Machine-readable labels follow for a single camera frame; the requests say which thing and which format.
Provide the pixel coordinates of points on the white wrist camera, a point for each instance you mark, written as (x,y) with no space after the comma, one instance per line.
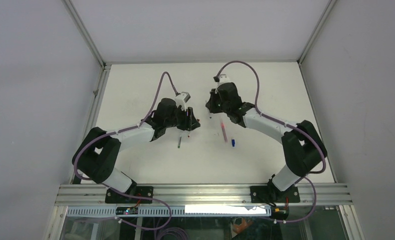
(181,100)
(221,79)

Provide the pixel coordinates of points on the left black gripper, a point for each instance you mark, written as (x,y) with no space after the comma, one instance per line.
(189,123)

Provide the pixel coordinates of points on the white slotted cable duct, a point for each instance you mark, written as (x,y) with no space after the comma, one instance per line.
(175,211)

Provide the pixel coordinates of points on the orange object below table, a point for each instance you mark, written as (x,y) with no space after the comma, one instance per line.
(240,224)

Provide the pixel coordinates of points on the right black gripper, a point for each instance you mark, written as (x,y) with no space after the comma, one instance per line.
(210,105)

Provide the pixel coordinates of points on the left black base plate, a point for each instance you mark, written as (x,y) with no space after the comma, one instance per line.
(114,197)

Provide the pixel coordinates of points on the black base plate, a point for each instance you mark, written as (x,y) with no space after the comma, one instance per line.
(114,197)
(274,195)

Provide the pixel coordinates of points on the grey pen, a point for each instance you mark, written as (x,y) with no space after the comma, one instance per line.
(179,139)

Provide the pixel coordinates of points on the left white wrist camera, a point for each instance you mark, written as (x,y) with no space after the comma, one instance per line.
(181,100)

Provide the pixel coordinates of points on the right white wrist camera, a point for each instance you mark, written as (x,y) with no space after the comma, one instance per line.
(221,79)

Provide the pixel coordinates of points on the pink pen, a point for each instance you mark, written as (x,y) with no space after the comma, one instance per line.
(224,133)

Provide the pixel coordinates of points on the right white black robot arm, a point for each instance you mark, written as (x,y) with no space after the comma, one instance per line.
(302,146)

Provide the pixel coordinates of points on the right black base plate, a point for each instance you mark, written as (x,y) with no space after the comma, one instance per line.
(274,195)

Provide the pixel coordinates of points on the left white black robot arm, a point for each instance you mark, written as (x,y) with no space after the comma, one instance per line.
(98,152)

